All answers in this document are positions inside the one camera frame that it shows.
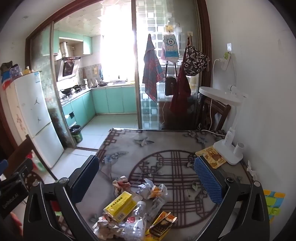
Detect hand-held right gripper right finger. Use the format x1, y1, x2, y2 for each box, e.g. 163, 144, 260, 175
194, 156, 270, 241

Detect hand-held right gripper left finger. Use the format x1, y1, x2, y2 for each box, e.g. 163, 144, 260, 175
23, 154, 100, 241

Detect red white wrapper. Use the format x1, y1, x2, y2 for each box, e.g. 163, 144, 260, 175
112, 176, 131, 197

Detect yellow medicine box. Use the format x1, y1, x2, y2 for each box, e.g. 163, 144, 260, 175
103, 191, 139, 223

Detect clear orange snack wrapper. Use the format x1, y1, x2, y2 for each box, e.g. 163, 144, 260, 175
148, 184, 168, 199

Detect white paper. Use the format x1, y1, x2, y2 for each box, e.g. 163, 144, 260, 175
92, 212, 125, 240

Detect grey paper ball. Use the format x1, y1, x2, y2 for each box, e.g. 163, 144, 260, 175
136, 178, 155, 200

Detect orange black cigarette pack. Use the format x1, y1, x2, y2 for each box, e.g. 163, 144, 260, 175
145, 211, 177, 239

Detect clear plastic bottle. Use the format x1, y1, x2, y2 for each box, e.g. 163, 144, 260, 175
122, 201, 148, 241

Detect green trash bin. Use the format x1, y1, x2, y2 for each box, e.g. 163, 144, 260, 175
70, 125, 84, 143

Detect orange patterned coaster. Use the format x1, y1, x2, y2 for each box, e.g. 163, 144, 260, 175
195, 146, 227, 169

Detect patterned table cloth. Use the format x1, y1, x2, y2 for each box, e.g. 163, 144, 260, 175
55, 128, 257, 241

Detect clear plastic wrapper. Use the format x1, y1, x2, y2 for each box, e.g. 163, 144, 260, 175
148, 197, 167, 217

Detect white desk lamp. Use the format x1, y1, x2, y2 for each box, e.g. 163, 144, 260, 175
198, 85, 249, 165

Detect colourful block toy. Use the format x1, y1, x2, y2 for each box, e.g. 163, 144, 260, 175
262, 189, 286, 224

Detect white refrigerator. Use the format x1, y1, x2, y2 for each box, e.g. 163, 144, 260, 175
6, 71, 65, 169

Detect wooden chair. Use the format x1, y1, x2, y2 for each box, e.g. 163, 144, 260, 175
196, 95, 232, 132

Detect teal kitchen cabinets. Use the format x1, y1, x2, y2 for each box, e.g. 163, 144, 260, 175
61, 85, 137, 127

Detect dark red hanging apron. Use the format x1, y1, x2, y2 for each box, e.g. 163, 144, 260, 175
169, 37, 193, 114

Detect black handbag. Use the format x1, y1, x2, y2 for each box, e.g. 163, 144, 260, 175
165, 76, 176, 96

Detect range hood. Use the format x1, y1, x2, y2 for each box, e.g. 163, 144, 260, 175
54, 39, 82, 81

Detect black white patterned bag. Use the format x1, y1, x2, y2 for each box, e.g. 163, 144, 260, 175
184, 45, 210, 76

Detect plaid hanging towel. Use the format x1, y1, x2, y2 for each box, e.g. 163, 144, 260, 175
142, 34, 165, 102

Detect blue smiley hanging organizer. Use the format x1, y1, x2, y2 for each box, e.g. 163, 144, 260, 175
162, 35, 179, 61

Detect white wall charger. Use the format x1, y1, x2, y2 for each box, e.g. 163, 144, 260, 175
213, 52, 233, 70

